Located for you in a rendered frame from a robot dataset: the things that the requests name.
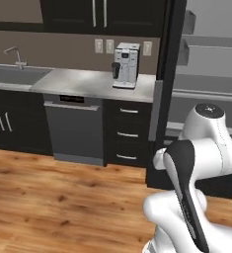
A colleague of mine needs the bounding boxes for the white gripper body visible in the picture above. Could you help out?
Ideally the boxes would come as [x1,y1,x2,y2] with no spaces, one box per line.
[152,147,170,172]

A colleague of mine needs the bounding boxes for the black fridge door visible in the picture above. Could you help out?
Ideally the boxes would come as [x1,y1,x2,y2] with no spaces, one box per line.
[145,0,197,192]

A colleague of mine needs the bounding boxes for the black fridge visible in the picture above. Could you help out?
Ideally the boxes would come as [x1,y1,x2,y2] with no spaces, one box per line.
[145,0,232,201]

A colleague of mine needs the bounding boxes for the black drawer front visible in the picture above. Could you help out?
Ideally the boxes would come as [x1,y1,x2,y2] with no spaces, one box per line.
[104,146,151,169]
[104,99,154,126]
[104,123,152,148]

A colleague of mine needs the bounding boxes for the grey dishwasher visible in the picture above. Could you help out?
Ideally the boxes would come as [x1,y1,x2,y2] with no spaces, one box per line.
[42,94,106,167]

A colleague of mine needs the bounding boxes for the white coffee machine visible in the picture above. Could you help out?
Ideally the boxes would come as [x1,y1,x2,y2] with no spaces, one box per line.
[111,42,141,90]

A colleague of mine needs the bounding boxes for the steel sink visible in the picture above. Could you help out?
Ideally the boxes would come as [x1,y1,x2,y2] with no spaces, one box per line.
[0,63,55,87]

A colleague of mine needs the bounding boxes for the steel tap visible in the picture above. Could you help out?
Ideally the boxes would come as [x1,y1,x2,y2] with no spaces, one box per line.
[3,45,30,70]

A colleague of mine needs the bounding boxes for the silver drawer handle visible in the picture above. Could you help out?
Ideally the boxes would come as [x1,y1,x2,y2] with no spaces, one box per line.
[116,153,138,161]
[118,108,139,115]
[116,131,139,138]

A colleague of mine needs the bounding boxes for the grey fridge door handle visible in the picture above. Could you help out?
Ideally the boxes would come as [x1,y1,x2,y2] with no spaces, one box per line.
[148,79,164,142]

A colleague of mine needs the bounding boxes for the grey dishwasher handle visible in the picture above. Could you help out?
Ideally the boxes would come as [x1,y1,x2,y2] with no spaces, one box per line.
[42,101,101,112]

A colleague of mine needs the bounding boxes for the white wall socket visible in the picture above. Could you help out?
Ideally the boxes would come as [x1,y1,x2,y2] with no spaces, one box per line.
[142,41,153,57]
[94,38,105,54]
[105,39,116,54]

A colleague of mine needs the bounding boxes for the black wall cupboard door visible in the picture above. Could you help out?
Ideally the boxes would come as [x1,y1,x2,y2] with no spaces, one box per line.
[99,0,169,39]
[39,0,101,35]

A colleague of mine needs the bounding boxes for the silver base cupboard handle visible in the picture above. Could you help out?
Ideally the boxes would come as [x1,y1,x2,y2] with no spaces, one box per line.
[0,111,6,132]
[5,111,14,133]

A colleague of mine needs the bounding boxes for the silver wall cupboard handle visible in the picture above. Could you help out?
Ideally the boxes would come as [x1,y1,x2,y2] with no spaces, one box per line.
[91,0,98,29]
[102,0,109,29]

